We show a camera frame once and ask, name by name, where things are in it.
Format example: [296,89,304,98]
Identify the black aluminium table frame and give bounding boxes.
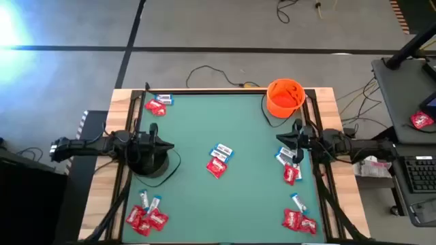
[78,81,375,245]

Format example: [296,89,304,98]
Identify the thin black floor cable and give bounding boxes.
[15,146,44,163]

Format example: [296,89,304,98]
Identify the black panel striped edge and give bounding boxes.
[53,110,110,245]

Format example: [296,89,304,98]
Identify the black floor cable yellow plug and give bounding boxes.
[185,65,262,89]

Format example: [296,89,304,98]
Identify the black computer keyboard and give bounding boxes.
[403,155,436,195]

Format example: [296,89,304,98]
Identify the green table mat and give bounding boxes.
[121,93,327,244]

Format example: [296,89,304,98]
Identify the orange black striped strip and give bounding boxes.
[389,0,411,35]

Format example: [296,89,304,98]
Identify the grey desk top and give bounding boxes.
[371,56,436,145]

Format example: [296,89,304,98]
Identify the black cabinet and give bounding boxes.
[0,148,68,245]

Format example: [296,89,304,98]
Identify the dark grey keyboard tray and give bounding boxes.
[386,142,436,228]

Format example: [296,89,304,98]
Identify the orange halloween bucket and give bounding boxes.
[260,78,307,129]

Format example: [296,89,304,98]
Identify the black jack-o-lantern halloween bucket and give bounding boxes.
[127,148,182,189]

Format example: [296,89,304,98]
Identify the looped black floor cable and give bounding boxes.
[276,0,300,25]

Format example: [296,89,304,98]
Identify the tangled thin floor cables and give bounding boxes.
[335,76,391,132]

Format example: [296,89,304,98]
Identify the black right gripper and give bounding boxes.
[276,119,314,164]

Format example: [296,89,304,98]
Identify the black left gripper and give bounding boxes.
[136,123,175,167]

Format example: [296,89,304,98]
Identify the dark tablet screen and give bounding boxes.
[419,91,436,119]

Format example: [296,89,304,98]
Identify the clear plastic candy bag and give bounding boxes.
[352,155,393,179]

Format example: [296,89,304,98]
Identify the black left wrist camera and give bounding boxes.
[136,133,151,148]

